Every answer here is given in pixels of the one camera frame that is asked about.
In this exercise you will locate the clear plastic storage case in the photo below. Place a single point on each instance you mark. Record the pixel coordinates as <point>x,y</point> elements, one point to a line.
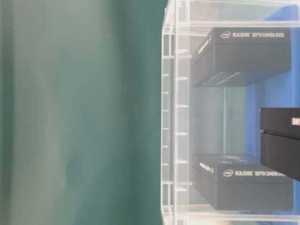
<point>204,119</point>

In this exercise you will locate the black D415 box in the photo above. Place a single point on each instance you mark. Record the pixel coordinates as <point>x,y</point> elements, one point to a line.
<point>280,140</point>

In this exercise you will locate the green table cloth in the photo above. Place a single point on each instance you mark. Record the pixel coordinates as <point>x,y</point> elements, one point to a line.
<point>80,112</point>

